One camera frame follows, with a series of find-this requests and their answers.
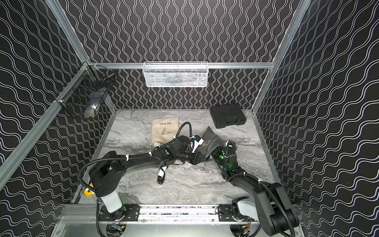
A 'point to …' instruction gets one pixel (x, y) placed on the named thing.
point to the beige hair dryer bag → (164, 130)
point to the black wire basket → (87, 94)
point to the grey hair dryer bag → (211, 141)
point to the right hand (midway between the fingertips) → (210, 146)
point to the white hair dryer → (162, 170)
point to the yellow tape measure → (87, 192)
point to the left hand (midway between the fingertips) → (207, 157)
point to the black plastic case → (226, 115)
